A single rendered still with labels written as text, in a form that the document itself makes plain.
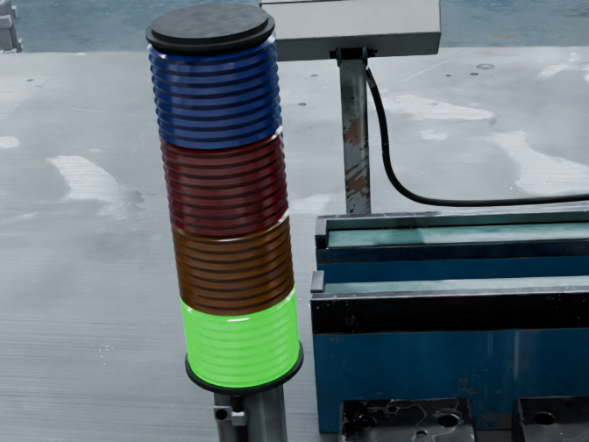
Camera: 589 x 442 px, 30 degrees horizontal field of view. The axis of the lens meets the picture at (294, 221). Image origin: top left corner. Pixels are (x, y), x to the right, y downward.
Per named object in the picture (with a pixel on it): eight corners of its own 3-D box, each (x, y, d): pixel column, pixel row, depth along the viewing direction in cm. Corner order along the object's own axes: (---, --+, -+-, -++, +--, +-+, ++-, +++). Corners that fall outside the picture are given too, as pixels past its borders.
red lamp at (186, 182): (292, 181, 57) (286, 101, 55) (285, 236, 52) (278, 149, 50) (178, 186, 58) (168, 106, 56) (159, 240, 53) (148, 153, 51)
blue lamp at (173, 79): (286, 101, 55) (280, 14, 53) (278, 149, 50) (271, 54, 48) (168, 106, 56) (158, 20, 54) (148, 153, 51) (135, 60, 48)
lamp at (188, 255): (297, 257, 59) (292, 181, 57) (291, 317, 54) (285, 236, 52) (188, 260, 60) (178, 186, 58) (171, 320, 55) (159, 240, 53)
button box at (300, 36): (438, 55, 109) (436, 3, 110) (443, 32, 102) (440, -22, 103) (267, 63, 110) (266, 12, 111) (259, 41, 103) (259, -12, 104)
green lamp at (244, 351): (302, 327, 62) (297, 257, 59) (297, 391, 56) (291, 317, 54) (196, 331, 62) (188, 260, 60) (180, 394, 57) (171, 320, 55)
